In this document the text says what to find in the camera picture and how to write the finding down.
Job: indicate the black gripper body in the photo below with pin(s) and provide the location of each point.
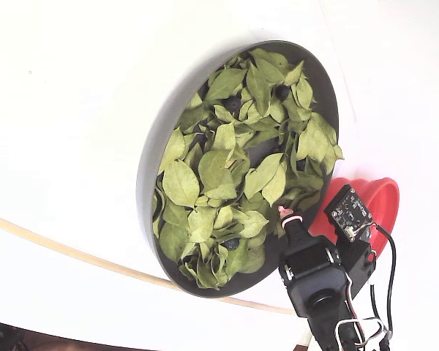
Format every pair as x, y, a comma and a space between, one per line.
304, 259

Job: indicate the pink-tipped gripper finger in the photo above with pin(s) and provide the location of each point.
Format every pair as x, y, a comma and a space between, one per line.
296, 230

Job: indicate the dark blueberry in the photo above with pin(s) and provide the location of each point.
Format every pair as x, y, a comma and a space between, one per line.
282, 93
231, 243
234, 104

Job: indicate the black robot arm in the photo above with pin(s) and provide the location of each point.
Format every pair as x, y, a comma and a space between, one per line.
325, 332

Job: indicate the red collapsible silicone cup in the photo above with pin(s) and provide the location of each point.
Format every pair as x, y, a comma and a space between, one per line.
384, 204

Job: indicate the pile of green leaves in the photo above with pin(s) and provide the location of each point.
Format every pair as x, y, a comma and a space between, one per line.
212, 168

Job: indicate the dark grey round bowl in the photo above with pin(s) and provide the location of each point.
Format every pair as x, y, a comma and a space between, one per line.
144, 190

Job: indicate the long wooden dowel rod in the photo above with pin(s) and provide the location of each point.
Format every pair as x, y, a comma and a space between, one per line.
131, 274

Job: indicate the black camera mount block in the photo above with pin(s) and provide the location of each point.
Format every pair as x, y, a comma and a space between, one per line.
358, 263

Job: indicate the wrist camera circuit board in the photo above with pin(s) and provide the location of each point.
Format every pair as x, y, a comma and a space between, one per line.
349, 214

